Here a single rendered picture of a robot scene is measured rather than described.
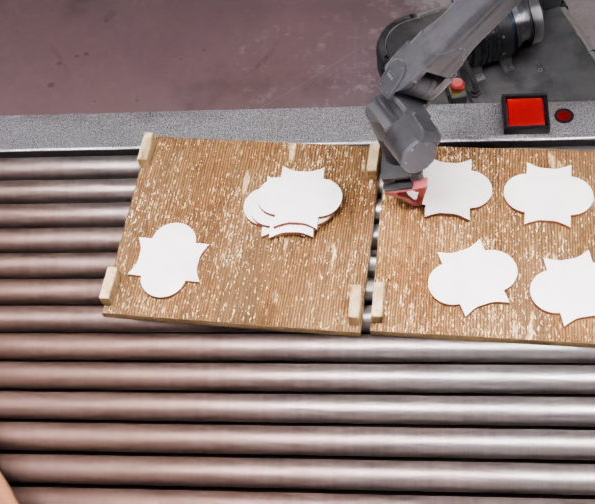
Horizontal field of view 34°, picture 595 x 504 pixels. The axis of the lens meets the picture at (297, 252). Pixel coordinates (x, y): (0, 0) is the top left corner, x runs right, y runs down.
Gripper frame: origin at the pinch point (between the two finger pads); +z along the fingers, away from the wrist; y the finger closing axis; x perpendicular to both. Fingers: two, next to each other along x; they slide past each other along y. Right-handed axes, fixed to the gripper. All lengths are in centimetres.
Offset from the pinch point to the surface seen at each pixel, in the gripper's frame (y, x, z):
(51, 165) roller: 5, 63, -13
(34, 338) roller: -29, 58, -11
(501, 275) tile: -15.8, -12.7, 4.3
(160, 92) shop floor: 101, 103, 70
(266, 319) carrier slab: -24.7, 21.7, -3.3
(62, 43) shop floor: 120, 138, 60
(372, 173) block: 1.8, 7.0, -2.2
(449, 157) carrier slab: 6.8, -4.5, 2.6
